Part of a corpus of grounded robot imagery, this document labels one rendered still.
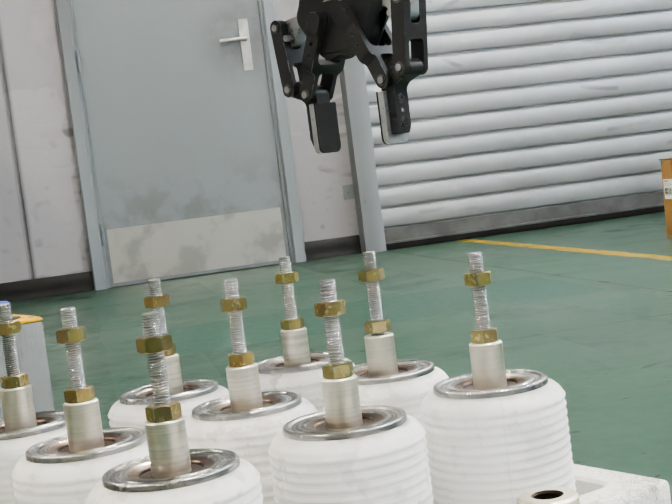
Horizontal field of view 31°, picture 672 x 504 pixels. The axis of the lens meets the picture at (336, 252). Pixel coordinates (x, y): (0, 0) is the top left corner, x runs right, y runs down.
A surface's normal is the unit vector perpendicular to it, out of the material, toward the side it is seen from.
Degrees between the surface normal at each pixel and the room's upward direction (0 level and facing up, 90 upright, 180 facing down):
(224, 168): 90
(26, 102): 90
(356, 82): 90
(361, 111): 90
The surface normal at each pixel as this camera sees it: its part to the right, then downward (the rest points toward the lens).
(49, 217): 0.22, 0.04
